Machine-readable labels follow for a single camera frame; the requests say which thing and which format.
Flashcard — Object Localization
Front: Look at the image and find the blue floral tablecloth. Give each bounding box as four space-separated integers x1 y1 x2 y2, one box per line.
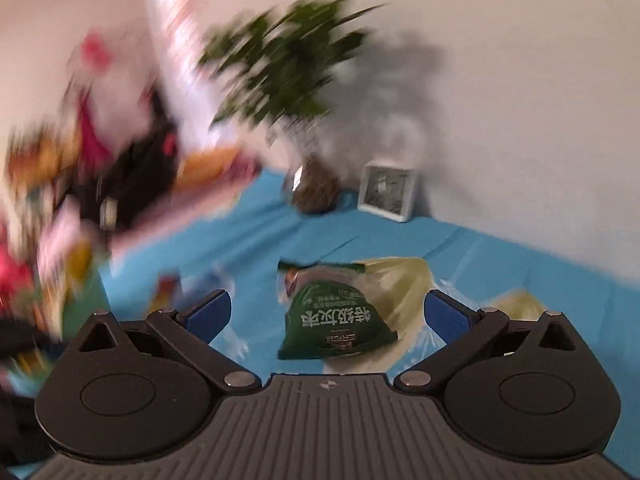
8 167 640 478

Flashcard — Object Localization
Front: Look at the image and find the orange round cushion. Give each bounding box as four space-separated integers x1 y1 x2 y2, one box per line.
174 146 239 190

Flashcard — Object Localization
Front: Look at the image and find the yellow red snack bag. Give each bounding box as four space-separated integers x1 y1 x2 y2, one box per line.
360 257 434 367

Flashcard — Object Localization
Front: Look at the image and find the green snack bag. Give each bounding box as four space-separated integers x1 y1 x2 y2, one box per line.
278 260 398 361

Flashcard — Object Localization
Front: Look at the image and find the pink bed sheet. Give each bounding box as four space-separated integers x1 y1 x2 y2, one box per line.
110 153 262 264

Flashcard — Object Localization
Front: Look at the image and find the magenta hanging garment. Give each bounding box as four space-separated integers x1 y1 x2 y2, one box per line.
77 89 113 174

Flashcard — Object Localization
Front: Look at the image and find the red cloth on rack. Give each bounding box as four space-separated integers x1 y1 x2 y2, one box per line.
80 32 113 72

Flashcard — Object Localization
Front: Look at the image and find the white red floral curtain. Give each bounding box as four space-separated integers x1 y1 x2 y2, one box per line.
145 0 221 154

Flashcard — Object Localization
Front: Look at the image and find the black coat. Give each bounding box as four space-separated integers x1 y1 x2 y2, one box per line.
67 87 179 235

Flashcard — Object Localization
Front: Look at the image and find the glass vase with pebbles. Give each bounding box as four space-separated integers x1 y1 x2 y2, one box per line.
282 123 344 216

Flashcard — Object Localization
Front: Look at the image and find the wooden storage shelf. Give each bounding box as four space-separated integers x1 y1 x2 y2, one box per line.
1 122 81 246

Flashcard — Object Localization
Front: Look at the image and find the green potted plant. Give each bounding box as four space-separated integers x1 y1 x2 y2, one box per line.
198 0 380 138

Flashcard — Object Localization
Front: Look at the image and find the small colourful snack packet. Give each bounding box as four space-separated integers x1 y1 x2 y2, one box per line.
146 273 181 314

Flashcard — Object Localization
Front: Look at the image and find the white digital clock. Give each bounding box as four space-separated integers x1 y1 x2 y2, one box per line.
357 160 420 223

